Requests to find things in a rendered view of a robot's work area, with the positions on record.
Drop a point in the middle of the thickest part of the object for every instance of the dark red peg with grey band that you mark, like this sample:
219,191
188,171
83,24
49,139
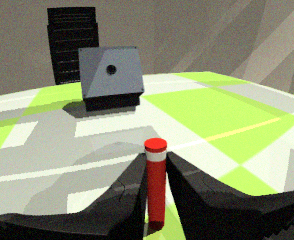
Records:
156,150

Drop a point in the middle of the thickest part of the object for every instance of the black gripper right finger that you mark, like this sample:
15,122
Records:
211,210

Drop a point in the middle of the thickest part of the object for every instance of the grey square panel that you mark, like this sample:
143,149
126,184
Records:
111,77

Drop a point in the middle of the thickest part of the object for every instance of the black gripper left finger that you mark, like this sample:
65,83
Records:
118,214

